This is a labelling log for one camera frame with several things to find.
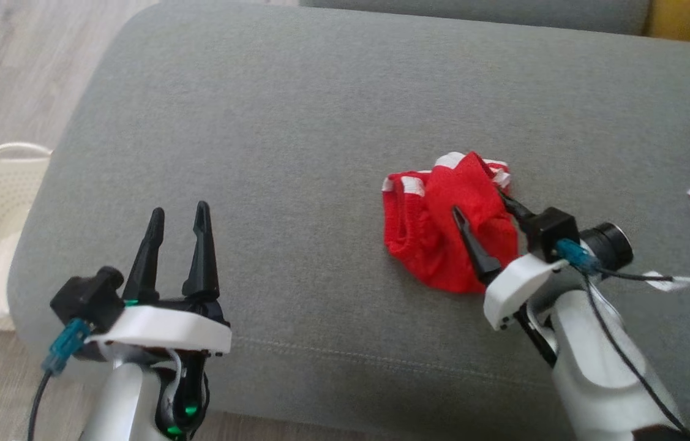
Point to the red shorts with white stripes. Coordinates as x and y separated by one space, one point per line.
436 245

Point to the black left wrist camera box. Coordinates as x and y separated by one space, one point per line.
84 297

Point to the grey fabric sofa seat cushion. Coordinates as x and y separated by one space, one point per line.
296 184

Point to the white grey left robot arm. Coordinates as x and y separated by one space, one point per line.
124 398

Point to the black right wrist camera with lens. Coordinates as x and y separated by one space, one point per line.
556 229

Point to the grey sofa back cushion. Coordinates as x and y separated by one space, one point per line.
473 12

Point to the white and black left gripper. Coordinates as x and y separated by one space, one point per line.
161 327

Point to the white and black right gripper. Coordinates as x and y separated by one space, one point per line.
519 285

